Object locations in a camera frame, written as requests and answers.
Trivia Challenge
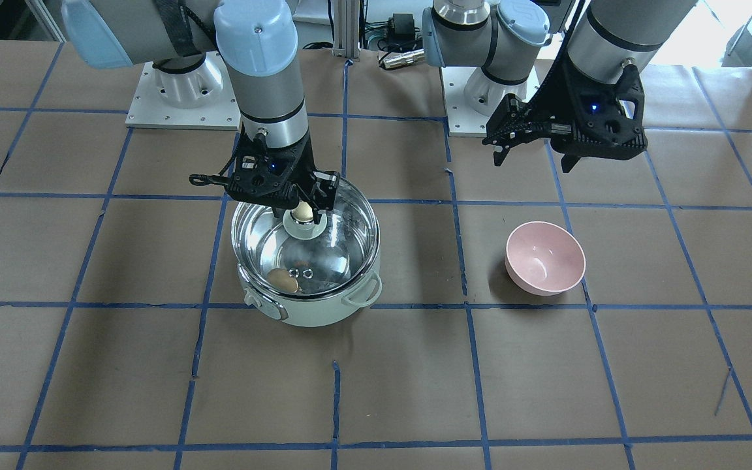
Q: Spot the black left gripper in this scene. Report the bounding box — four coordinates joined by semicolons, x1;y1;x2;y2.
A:
482;55;648;174

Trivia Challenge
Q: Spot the glass pot lid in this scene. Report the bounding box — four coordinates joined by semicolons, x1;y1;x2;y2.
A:
232;179;380;300

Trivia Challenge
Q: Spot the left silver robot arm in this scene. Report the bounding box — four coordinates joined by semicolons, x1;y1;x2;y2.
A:
421;1;695;173

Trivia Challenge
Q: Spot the silver cable connector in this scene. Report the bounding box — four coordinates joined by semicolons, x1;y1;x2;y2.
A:
378;50;426;71

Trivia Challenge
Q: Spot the beige egg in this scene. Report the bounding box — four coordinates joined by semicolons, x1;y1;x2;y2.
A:
266;268;300;294

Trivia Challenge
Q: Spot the black adapter behind table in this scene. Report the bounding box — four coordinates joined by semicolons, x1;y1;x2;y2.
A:
388;13;416;35

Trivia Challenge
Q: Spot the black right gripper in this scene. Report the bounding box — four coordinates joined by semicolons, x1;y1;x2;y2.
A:
226;131;342;218

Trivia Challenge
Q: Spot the white electric cooking pot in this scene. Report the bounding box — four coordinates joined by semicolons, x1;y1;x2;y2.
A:
232;178;384;327

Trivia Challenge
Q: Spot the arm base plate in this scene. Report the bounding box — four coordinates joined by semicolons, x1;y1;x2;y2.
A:
440;65;540;138
125;54;241;131

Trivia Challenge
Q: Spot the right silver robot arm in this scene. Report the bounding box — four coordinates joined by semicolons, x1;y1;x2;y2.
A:
61;1;341;222

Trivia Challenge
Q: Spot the pink bowl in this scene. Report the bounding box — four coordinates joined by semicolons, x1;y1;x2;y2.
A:
504;221;587;296

